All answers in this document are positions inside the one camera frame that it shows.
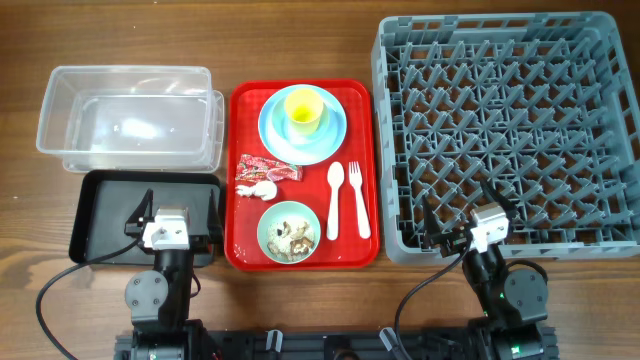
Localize red snack wrapper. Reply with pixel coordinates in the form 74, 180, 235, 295
235, 154, 303, 183

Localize light blue plate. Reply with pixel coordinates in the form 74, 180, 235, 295
258, 84, 347, 165

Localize white napkin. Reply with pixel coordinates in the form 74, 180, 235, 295
235, 180, 278, 201

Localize black plastic tray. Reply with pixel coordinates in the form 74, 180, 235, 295
69, 170, 225, 267

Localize green bowl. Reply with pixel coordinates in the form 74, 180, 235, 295
257, 201, 322, 265

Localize rice and food scraps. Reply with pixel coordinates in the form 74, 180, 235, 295
267, 219, 316, 263

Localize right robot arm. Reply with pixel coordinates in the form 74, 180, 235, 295
423, 181, 550, 359

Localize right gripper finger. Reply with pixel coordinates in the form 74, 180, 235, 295
480, 180, 517, 219
422, 196, 441, 238

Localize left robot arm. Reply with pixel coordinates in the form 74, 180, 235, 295
114, 189, 222, 360

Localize white plastic spoon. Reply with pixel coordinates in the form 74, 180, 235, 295
326, 162, 344, 241

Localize red plastic tray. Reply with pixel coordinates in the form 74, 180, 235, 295
224, 79, 380, 271

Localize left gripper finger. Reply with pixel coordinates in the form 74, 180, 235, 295
207, 187, 223, 244
125, 188, 153, 226

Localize clear plastic bin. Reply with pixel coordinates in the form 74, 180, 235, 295
36, 65, 225, 173

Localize grey dishwasher rack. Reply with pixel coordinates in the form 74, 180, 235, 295
371, 11, 639, 265

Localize white plastic fork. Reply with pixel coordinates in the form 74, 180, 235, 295
348, 161, 371, 239

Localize yellow plastic cup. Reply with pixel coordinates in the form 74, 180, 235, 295
284, 88, 324, 135

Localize light blue bowl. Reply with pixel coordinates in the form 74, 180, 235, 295
271, 100, 330, 146

